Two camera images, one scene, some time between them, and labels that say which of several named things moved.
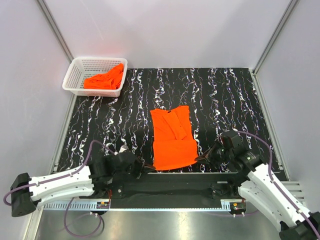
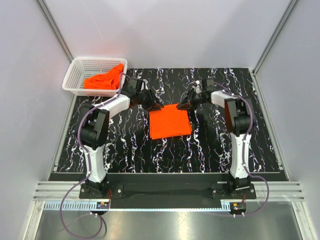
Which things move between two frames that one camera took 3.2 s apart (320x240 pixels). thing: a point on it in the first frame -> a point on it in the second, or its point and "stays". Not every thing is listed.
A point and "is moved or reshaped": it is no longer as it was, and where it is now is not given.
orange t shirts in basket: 111,80 stays
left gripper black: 140,165 -> 152,99
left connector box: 103,205 stays
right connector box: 237,206 stays
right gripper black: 209,156 -> 186,106
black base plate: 167,190 stays
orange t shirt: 174,145 is moved or reshaped
